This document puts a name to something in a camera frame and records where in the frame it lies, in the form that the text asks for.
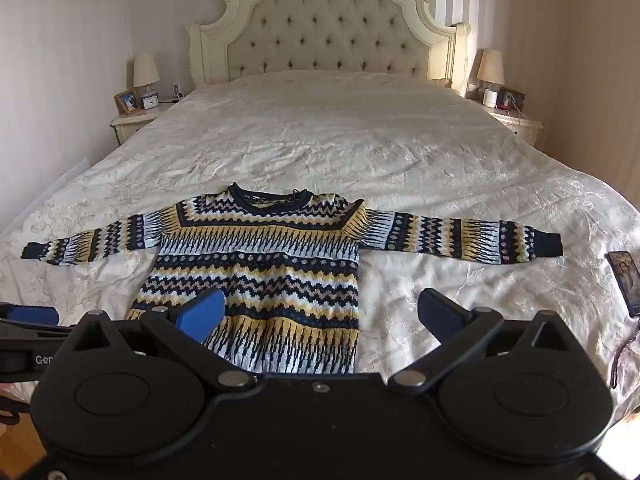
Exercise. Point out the wooden photo frame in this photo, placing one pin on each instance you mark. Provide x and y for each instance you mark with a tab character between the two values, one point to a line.
127	102

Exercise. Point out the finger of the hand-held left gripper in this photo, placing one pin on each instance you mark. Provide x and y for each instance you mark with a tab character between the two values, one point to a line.
32	315

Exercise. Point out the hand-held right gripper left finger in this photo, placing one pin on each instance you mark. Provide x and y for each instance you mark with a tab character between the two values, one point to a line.
202	316

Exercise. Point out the dark photo frame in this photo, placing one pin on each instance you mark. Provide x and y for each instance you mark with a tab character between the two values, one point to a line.
512	98

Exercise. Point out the cream shade table lamp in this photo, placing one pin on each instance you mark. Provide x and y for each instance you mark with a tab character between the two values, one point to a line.
145	71
490	67

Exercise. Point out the dark printed phone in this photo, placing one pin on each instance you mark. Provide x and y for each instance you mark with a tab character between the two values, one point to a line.
627	280

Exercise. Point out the white cylinder speaker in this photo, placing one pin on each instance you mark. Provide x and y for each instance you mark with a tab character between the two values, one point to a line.
489	98

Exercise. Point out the navy yellow patterned knit sweater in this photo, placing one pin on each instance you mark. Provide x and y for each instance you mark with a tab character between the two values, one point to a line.
280	270

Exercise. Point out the small white alarm clock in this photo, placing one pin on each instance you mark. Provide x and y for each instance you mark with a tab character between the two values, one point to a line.
150	102

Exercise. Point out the cream embroidered bedspread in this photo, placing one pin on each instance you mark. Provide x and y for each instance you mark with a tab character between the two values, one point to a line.
350	130

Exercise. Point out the cream nightstand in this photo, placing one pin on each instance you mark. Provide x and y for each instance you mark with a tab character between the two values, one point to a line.
132	125
525	127

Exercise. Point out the cream tufted ornate headboard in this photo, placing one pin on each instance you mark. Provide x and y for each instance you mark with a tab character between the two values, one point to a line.
325	25

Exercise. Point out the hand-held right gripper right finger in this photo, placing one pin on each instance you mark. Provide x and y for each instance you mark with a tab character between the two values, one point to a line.
440	312

